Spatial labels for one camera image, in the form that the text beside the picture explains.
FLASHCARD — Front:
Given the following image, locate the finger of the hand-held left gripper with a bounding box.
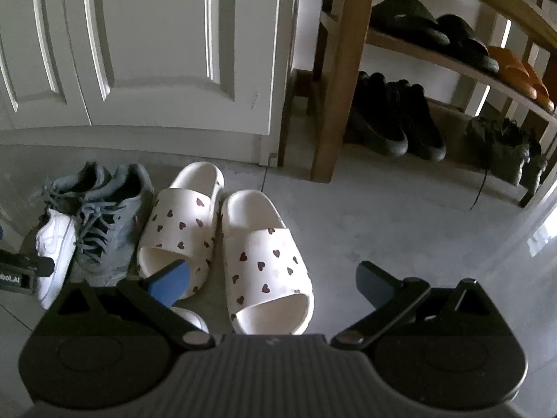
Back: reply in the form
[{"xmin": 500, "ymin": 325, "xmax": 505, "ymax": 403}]
[{"xmin": 32, "ymin": 256, "xmax": 56, "ymax": 278}]

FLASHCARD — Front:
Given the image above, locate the white panelled cabinet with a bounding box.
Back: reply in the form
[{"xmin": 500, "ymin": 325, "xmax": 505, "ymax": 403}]
[{"xmin": 0, "ymin": 0, "xmax": 301, "ymax": 166}]

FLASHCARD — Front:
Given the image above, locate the orange slipper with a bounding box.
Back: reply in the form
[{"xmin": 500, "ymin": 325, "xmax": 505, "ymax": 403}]
[
  {"xmin": 485, "ymin": 46, "xmax": 538, "ymax": 99},
  {"xmin": 522, "ymin": 61, "xmax": 555, "ymax": 114}
]

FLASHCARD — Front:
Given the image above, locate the wooden shoe rack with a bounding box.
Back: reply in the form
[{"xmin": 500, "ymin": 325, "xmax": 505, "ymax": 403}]
[{"xmin": 278, "ymin": 0, "xmax": 557, "ymax": 210}]

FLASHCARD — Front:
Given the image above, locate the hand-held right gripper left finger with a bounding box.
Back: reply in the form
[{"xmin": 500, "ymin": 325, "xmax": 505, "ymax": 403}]
[{"xmin": 46, "ymin": 259, "xmax": 216, "ymax": 351}]

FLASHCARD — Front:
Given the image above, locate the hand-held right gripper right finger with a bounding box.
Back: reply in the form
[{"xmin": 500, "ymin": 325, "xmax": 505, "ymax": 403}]
[{"xmin": 331, "ymin": 261, "xmax": 510, "ymax": 351}]

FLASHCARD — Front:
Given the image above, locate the grey sneaker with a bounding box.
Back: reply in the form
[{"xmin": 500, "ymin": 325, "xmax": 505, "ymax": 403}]
[
  {"xmin": 74, "ymin": 163, "xmax": 155, "ymax": 275},
  {"xmin": 41, "ymin": 161, "xmax": 111, "ymax": 227}
]

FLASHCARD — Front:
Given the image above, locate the white heart-print slipper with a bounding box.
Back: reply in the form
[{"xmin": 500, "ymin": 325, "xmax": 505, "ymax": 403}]
[
  {"xmin": 221, "ymin": 189, "xmax": 315, "ymax": 336},
  {"xmin": 137, "ymin": 162, "xmax": 225, "ymax": 301}
]

